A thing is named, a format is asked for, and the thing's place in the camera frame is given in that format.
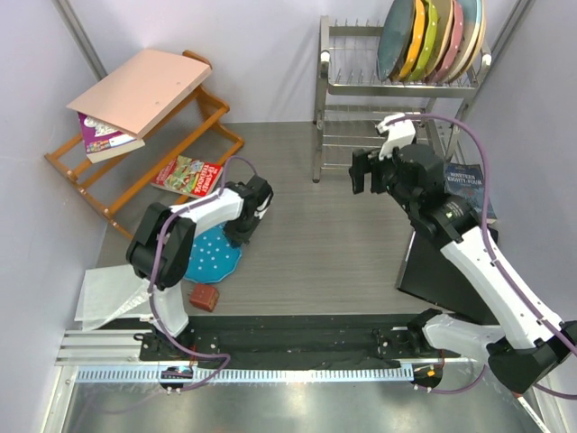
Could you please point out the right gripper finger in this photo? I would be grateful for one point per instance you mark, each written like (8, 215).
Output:
(360, 167)
(379, 176)

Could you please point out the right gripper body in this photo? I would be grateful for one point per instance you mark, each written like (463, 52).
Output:
(395, 188)

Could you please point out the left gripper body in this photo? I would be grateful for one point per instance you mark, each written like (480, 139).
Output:
(240, 232)

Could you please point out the metal dish rack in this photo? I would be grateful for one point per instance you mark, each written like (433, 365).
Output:
(350, 99)

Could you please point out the blue dotted plate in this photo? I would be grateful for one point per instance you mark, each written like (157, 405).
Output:
(212, 257)

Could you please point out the dark blue-grey plate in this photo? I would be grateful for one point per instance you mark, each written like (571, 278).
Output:
(395, 38)

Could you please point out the orange dotted plate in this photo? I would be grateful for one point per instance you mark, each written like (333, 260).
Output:
(416, 40)

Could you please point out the green dotted plate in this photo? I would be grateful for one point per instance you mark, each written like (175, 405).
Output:
(428, 41)

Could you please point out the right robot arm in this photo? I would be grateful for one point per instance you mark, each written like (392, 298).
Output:
(528, 340)

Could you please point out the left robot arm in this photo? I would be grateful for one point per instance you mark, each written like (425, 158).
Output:
(160, 250)

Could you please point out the wooden rack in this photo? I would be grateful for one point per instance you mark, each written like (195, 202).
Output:
(85, 174)

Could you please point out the dark blue paperback book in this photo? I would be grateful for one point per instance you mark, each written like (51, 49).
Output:
(465, 181)

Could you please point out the red comic book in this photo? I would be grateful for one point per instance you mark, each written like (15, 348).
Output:
(188, 177)

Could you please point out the black box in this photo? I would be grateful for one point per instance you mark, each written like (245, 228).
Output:
(425, 274)

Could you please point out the brown square block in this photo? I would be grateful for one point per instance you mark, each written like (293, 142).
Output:
(204, 297)

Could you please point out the pink folder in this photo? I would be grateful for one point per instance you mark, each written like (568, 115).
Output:
(136, 96)

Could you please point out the pink dotted plate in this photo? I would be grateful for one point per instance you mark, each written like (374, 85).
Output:
(453, 44)

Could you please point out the purple white book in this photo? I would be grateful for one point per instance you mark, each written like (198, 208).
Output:
(103, 142)

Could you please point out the cream floral plate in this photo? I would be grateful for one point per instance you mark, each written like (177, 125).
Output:
(444, 25)

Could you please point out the cream blue rimmed plate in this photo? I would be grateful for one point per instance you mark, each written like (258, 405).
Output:
(473, 11)

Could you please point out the white cloth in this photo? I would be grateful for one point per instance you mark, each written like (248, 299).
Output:
(109, 293)

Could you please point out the red white marker pen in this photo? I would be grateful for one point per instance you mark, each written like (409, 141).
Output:
(532, 414)

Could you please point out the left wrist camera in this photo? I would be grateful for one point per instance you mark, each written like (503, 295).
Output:
(261, 210)

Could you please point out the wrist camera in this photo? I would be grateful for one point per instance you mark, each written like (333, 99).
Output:
(261, 210)
(397, 131)

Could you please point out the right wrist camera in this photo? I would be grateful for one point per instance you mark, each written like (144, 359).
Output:
(397, 131)

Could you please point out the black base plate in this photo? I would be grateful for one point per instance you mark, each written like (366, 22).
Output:
(290, 343)

